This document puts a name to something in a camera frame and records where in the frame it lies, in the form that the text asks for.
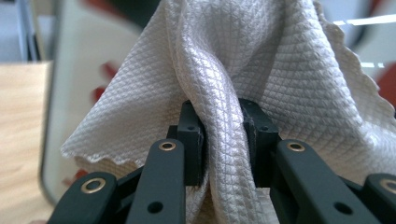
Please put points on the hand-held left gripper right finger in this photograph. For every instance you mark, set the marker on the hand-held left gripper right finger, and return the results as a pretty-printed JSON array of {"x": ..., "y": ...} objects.
[{"x": 261, "y": 146}]

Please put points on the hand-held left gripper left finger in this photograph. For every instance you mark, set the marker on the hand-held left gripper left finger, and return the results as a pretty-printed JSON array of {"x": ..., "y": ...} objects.
[{"x": 193, "y": 149}]

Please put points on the panda print square board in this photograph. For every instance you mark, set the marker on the panda print square board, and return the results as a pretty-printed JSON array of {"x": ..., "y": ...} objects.
[{"x": 81, "y": 62}]

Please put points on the light microfibre cloth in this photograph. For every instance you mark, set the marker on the light microfibre cloth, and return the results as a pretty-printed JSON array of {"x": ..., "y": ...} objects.
[{"x": 218, "y": 62}]

